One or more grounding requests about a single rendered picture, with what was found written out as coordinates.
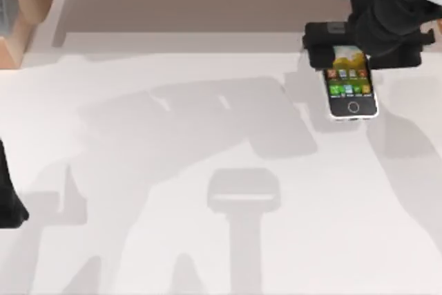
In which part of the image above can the black smartphone with colourful screen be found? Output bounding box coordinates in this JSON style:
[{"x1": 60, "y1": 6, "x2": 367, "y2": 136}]
[{"x1": 323, "y1": 44, "x2": 379, "y2": 123}]

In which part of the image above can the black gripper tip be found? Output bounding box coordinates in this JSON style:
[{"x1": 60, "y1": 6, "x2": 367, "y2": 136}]
[{"x1": 0, "y1": 139, "x2": 30, "y2": 230}]

